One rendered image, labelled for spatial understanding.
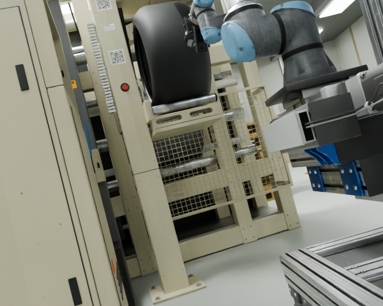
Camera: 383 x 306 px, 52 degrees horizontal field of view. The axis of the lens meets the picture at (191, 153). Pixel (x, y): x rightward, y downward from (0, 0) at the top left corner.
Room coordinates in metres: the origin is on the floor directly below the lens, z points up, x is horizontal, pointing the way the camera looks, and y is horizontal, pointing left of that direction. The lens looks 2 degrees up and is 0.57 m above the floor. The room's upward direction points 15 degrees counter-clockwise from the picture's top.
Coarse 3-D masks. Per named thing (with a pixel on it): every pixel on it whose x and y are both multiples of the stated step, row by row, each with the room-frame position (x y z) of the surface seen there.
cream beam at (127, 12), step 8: (120, 0) 2.24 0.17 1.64; (128, 0) 2.26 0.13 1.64; (136, 0) 2.29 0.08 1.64; (144, 0) 2.31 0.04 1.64; (152, 0) 2.34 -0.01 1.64; (160, 0) 2.37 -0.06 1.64; (168, 0) 2.40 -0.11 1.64; (176, 0) 2.43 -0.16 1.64; (128, 8) 2.37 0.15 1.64; (136, 8) 2.40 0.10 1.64
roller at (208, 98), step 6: (204, 96) 1.96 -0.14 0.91; (210, 96) 1.96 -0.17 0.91; (216, 96) 1.97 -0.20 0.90; (174, 102) 1.93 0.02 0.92; (180, 102) 1.93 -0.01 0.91; (186, 102) 1.93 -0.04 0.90; (192, 102) 1.94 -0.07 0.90; (198, 102) 1.95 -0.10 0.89; (204, 102) 1.96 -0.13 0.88; (210, 102) 1.98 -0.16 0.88; (156, 108) 1.90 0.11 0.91; (162, 108) 1.91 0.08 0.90; (168, 108) 1.91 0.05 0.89; (174, 108) 1.92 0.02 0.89; (180, 108) 1.94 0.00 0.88; (156, 114) 1.91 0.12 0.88
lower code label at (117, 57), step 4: (108, 52) 1.94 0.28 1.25; (112, 52) 1.95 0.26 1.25; (116, 52) 1.95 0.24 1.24; (120, 52) 1.96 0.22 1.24; (112, 56) 1.95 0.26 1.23; (116, 56) 1.95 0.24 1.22; (120, 56) 1.96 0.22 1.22; (124, 56) 1.96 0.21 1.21; (112, 60) 1.95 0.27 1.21; (116, 60) 1.95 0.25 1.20; (120, 60) 1.96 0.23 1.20; (124, 60) 1.96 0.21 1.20; (112, 64) 1.95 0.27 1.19; (116, 64) 1.95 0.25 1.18
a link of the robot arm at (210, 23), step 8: (200, 16) 1.42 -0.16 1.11; (208, 16) 1.41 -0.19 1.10; (216, 16) 1.42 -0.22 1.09; (224, 16) 1.42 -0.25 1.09; (200, 24) 1.43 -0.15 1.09; (208, 24) 1.41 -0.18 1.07; (216, 24) 1.41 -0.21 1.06; (208, 32) 1.41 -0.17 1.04; (216, 32) 1.41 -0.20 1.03; (208, 40) 1.42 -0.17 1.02; (216, 40) 1.44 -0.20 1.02
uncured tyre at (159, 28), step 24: (144, 24) 1.84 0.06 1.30; (168, 24) 1.82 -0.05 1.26; (144, 48) 1.87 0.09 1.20; (168, 48) 1.80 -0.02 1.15; (192, 48) 1.83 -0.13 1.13; (144, 72) 2.30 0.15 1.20; (168, 72) 1.83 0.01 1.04; (192, 72) 1.86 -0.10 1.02; (168, 96) 1.91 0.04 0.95; (192, 96) 1.96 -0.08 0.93
